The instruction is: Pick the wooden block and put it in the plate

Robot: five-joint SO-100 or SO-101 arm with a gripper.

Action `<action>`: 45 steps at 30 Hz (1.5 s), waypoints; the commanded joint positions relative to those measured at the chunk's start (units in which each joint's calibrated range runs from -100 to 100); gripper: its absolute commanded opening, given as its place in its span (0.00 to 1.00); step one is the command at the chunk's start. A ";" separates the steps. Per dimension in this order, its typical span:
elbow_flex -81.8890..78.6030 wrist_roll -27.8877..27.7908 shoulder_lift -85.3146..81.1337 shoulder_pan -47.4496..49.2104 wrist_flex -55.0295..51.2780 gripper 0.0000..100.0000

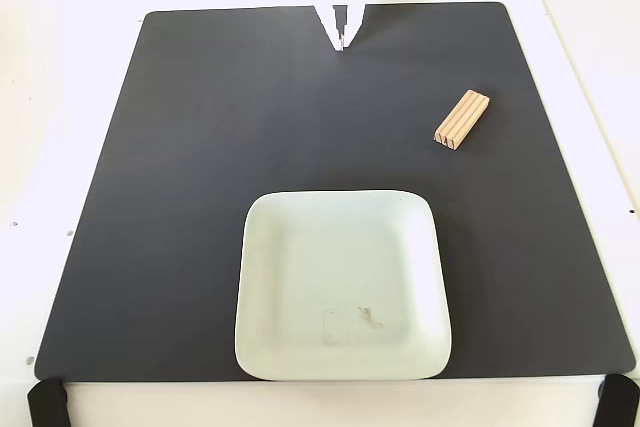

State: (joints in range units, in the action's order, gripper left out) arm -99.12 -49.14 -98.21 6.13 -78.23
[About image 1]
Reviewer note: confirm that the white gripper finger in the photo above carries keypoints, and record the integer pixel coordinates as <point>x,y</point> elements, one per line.
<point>356,2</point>
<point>325,2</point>

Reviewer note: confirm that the grooved wooden block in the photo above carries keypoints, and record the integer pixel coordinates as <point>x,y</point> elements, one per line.
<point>461,119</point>

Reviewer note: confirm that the white square plate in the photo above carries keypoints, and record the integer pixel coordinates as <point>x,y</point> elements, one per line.
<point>320,272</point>

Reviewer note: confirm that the black rubber mat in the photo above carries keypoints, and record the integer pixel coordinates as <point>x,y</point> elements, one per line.
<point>200,147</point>

